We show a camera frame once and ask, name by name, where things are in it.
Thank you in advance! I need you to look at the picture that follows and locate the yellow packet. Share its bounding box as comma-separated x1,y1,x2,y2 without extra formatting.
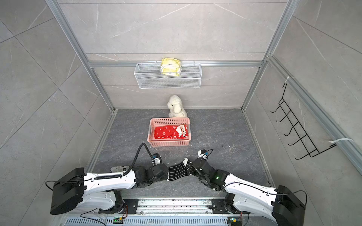
160,58,182,76

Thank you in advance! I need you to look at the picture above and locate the red snowflake sock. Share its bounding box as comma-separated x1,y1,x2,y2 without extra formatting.
154,124,189,139

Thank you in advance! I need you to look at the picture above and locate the black wall hook rack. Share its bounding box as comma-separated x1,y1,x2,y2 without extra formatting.
270,83,337,160

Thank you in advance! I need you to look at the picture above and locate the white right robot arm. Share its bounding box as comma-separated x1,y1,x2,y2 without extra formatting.
183,157,306,226

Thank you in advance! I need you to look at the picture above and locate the black white striped sock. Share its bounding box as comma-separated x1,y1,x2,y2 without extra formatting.
167,158,192,181

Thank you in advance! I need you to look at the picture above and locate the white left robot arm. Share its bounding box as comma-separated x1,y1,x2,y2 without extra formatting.
50,155,169,215

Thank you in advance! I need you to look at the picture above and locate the metal base rail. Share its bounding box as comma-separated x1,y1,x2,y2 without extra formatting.
60,197,277,226

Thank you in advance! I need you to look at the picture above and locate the pink plastic basket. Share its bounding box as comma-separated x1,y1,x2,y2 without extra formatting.
148,117,191,147

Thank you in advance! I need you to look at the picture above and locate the white wire wall basket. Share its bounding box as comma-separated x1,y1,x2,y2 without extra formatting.
134,63,202,89

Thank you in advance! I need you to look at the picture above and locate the white plush toy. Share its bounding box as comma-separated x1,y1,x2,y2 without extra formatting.
167,95,188,118

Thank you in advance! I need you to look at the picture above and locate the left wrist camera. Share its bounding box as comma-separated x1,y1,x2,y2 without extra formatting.
152,153,162,166

